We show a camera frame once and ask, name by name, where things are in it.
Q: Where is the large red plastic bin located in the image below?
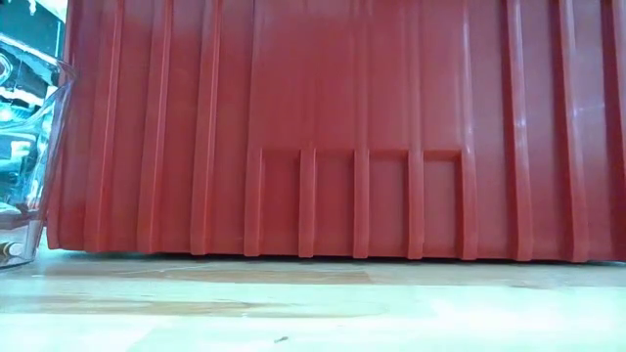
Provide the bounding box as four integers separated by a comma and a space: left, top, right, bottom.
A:
46, 0, 626, 263

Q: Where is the clear plastic container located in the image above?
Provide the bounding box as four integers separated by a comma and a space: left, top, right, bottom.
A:
0, 32, 78, 271

